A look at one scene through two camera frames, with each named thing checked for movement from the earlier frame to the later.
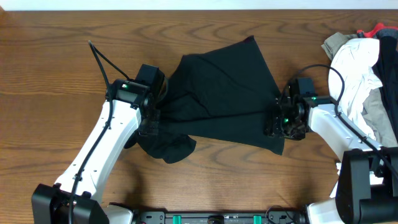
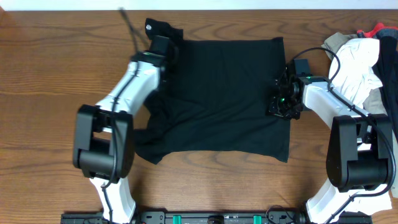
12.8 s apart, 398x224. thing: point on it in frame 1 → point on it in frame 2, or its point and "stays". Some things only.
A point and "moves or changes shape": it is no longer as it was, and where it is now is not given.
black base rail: (161, 216) stays
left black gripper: (152, 121) → (170, 62)
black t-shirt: (225, 94) moves or changes shape
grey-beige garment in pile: (375, 112) stays
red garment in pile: (379, 26) stays
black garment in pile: (385, 68) stays
